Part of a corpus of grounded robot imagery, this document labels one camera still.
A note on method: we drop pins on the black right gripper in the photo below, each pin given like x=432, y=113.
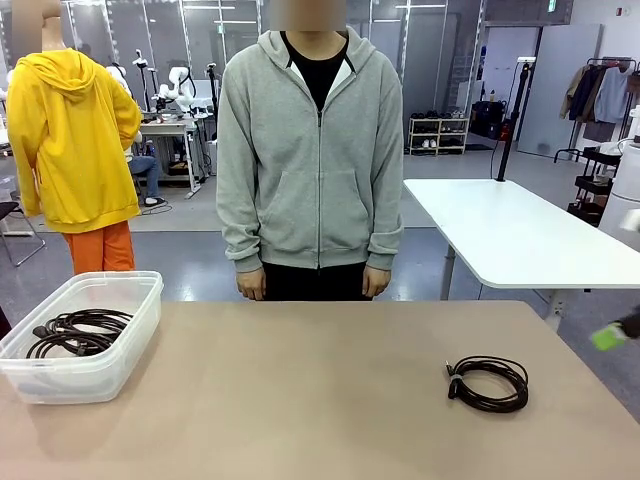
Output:
x=632, y=326

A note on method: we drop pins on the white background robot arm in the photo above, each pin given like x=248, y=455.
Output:
x=176, y=75

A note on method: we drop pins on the person's right forearm grey sleeve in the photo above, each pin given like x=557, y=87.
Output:
x=240, y=235

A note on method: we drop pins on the person's left forearm grey sleeve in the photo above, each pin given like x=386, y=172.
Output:
x=386, y=235

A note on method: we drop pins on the person's left hand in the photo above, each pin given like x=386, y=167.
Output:
x=376, y=282

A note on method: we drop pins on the person's right hand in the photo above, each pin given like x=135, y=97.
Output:
x=251, y=286

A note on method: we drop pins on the white cylindrical machine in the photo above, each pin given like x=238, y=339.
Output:
x=622, y=190

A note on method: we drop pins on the black utility cart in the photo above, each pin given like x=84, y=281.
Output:
x=595, y=185

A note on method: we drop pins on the large white table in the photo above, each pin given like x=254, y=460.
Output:
x=500, y=225

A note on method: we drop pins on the black clothes rack with coats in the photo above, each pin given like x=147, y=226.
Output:
x=600, y=95

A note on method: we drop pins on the grey partition board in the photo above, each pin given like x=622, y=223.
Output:
x=555, y=100

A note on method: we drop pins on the black bags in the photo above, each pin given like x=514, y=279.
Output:
x=487, y=117

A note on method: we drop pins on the wooden shoe rack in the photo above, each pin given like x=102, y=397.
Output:
x=440, y=135

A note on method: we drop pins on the person in grey hoodie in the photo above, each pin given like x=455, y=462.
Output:
x=310, y=175

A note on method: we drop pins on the seated person in jeans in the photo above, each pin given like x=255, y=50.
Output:
x=150, y=172

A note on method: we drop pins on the grey background workbench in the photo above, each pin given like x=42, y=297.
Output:
x=165, y=125

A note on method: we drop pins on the translucent white plastic container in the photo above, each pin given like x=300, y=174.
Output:
x=75, y=385

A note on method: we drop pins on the person in yellow hoodie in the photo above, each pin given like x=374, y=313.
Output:
x=70, y=140

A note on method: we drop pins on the black metal chair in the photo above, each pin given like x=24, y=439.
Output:
x=7, y=210

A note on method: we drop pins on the beige mannequin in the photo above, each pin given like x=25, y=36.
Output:
x=55, y=42

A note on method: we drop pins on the black pole camera stand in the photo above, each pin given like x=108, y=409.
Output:
x=515, y=110

